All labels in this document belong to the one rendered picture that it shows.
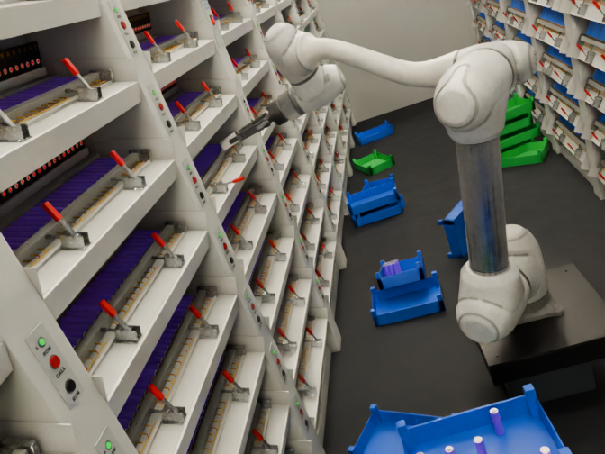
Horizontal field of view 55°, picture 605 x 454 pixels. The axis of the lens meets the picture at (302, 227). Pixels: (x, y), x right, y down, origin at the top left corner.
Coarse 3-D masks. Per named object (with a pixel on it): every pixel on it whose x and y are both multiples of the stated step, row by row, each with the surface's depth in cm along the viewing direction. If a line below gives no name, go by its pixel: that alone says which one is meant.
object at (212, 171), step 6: (222, 150) 191; (228, 150) 194; (222, 156) 186; (216, 162) 181; (222, 162) 186; (210, 168) 175; (216, 168) 177; (210, 174) 171; (216, 174) 174; (204, 180) 166; (210, 180) 170; (216, 180) 170; (204, 186) 164
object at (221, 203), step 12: (216, 132) 204; (228, 132) 203; (240, 144) 203; (252, 144) 204; (252, 156) 196; (228, 168) 182; (240, 168) 182; (228, 180) 172; (228, 192) 164; (216, 204) 156; (228, 204) 162
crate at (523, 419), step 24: (528, 384) 122; (480, 408) 124; (504, 408) 124; (528, 408) 123; (408, 432) 125; (432, 432) 127; (456, 432) 127; (480, 432) 125; (528, 432) 120; (552, 432) 114
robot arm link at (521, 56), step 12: (468, 48) 142; (480, 48) 133; (492, 48) 132; (504, 48) 132; (516, 48) 132; (528, 48) 132; (456, 60) 142; (516, 60) 132; (528, 60) 132; (516, 72) 133; (528, 72) 133; (516, 84) 137
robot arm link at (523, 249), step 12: (516, 228) 167; (516, 240) 163; (528, 240) 163; (516, 252) 162; (528, 252) 162; (540, 252) 166; (516, 264) 161; (528, 264) 162; (540, 264) 166; (528, 276) 161; (540, 276) 167; (540, 288) 168; (528, 300) 169
